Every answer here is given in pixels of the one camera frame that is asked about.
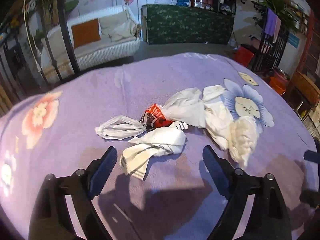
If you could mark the brown stool cushion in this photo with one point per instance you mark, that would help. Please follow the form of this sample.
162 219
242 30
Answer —
305 86

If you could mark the red bin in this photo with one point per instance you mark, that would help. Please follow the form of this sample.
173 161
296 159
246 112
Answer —
244 54

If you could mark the red black snack wrapper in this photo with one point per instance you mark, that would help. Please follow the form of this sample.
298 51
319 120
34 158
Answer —
154 118

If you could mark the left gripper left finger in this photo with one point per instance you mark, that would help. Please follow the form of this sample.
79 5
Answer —
50 218

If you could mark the red ladder shelf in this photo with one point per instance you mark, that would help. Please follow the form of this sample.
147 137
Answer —
309 61

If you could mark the purple towel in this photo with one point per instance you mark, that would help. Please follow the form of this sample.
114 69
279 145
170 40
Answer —
270 24

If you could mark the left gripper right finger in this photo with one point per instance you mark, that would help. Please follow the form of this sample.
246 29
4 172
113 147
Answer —
269 218

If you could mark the orange cushion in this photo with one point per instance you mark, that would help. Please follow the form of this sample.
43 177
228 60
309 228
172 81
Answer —
86 33

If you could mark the white tissue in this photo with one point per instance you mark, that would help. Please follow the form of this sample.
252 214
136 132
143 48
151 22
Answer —
242 140

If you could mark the black metal bed frame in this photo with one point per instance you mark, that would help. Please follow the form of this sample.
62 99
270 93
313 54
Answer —
36 47

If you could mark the purple floral bed cover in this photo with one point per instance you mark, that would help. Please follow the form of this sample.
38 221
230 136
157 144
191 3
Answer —
188 146

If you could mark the orange bucket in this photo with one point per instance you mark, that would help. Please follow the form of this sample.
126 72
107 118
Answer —
277 85

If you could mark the white paper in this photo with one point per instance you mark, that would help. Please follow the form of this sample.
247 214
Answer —
217 116

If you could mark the green potted plant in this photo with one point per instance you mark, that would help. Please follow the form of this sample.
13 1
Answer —
288 12

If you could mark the green patterned counter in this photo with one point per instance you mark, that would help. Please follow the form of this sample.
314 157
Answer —
165 24

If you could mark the black clothes rack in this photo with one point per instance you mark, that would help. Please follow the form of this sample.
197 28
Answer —
270 49

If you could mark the white wicker swing sofa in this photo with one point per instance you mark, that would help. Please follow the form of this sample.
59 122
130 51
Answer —
120 38

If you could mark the white plastic bag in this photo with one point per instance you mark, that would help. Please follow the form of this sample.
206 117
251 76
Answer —
185 106

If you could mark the white striped paper bag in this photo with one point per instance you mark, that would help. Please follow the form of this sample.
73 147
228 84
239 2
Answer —
159 142

